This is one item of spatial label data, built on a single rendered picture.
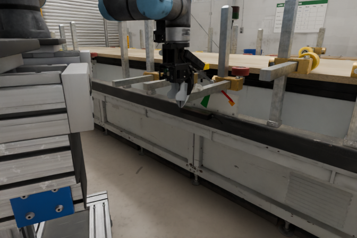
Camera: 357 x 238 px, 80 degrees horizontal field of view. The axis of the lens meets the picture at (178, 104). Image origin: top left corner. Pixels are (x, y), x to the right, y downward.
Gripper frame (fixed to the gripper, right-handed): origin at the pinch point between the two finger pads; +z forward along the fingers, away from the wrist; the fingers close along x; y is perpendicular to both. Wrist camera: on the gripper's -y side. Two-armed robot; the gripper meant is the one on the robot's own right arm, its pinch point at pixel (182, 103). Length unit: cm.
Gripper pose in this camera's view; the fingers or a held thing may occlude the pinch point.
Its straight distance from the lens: 72.8
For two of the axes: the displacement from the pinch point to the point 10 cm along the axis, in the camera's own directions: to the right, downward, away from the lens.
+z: 0.0, 9.5, 3.0
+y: -6.7, 2.2, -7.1
